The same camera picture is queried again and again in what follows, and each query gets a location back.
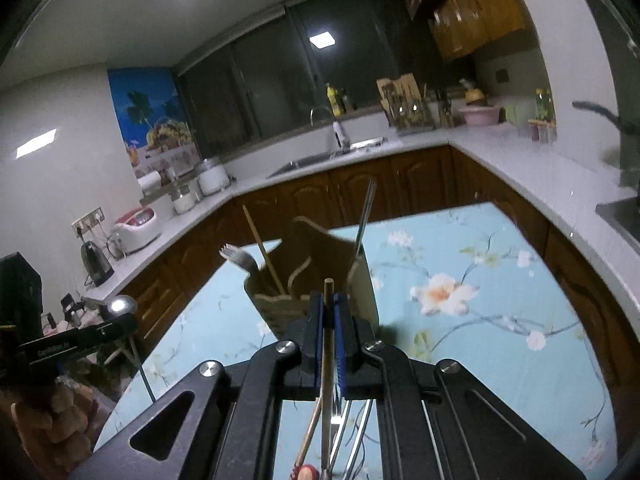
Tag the white red rice cooker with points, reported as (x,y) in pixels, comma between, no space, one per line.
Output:
(135,230)

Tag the spice jars set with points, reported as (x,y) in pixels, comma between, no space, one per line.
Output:
(542,131)

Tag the dark bottle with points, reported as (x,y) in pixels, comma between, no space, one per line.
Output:
(348,102)

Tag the white electric pot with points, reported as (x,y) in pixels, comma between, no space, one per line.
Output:
(212,176)

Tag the white tap filter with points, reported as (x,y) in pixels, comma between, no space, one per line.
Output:
(340,136)

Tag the wooden utensil holder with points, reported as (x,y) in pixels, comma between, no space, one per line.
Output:
(320,265)

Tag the yellow container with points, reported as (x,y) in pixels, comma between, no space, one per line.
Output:
(474,94)

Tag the green cup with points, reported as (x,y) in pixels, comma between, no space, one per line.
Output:
(512,115)

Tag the steel spoon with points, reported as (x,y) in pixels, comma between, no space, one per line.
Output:
(122,305)

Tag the countertop utensil rack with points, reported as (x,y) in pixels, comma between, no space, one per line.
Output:
(407,112)

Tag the person's left hand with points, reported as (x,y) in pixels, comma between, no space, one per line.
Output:
(60,420)

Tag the dark wall socket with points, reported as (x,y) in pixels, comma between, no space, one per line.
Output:
(502,76)

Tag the wooden cutting board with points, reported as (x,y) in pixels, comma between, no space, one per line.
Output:
(397,85)

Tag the black gas stove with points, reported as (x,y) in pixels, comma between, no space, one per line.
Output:
(622,215)

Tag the blue floral tablecloth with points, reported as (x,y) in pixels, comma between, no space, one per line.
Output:
(475,270)

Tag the dark electric kettle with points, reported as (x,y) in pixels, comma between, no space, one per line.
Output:
(97,262)

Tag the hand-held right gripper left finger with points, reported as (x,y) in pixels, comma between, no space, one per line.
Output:
(314,340)

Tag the chrome gooseneck faucet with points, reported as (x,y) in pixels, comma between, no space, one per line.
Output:
(314,112)

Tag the small steel fork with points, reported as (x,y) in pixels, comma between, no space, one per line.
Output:
(239,256)

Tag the wooden knife block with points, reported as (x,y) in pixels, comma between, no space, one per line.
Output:
(444,110)

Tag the palm and fruit wall poster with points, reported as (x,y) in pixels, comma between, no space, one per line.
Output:
(145,115)

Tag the black wok with lid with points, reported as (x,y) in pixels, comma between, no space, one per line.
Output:
(600,112)

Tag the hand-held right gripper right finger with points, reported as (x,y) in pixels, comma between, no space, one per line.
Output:
(341,345)

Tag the pink basin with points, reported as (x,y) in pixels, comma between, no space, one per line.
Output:
(479,115)

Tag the dark kitchen window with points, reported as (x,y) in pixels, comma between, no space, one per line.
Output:
(280,60)

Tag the yellow dish soap bottle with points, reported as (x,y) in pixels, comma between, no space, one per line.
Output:
(335,101)

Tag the black tripod clamp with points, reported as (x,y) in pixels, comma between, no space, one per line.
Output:
(72,306)

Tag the steel kitchen sink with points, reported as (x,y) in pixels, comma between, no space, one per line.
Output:
(325,157)

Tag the paper towel roll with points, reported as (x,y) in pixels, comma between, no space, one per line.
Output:
(149,181)

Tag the white glass jar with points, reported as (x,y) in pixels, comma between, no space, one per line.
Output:
(183,201)

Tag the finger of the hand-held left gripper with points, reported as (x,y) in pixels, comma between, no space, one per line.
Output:
(70,342)

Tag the wall power socket strip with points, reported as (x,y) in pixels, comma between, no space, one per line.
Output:
(89,221)

